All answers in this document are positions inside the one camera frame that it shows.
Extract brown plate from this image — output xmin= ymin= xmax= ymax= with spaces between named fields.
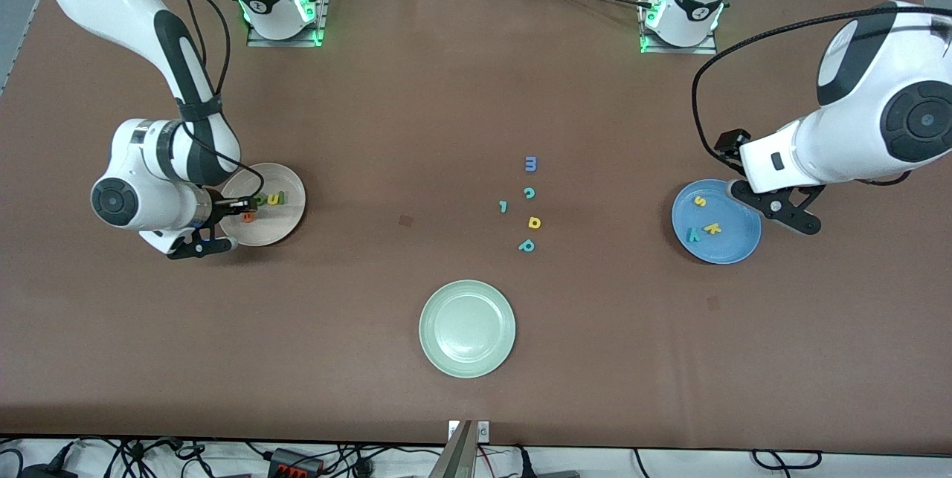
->
xmin=219 ymin=163 xmax=306 ymax=247

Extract blue plate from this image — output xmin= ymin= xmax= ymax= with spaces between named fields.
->
xmin=671 ymin=179 xmax=762 ymax=265

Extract black red power strip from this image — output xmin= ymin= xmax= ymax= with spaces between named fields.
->
xmin=268 ymin=448 xmax=324 ymax=477

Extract pale green plate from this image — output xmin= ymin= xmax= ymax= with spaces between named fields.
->
xmin=419 ymin=280 xmax=516 ymax=379

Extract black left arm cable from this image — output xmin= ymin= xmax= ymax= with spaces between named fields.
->
xmin=692 ymin=6 xmax=952 ymax=167

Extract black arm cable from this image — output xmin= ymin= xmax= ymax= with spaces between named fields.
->
xmin=692 ymin=6 xmax=952 ymax=167
xmin=138 ymin=0 xmax=266 ymax=205

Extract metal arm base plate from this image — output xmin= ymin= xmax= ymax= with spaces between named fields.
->
xmin=247 ymin=0 xmax=332 ymax=48
xmin=638 ymin=0 xmax=718 ymax=55

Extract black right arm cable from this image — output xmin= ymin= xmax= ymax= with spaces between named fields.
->
xmin=138 ymin=0 xmax=266 ymax=205

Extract black cable tangle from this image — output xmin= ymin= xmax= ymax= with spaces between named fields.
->
xmin=0 ymin=437 xmax=268 ymax=478

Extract black looped cable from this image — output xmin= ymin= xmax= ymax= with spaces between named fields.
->
xmin=751 ymin=450 xmax=823 ymax=471

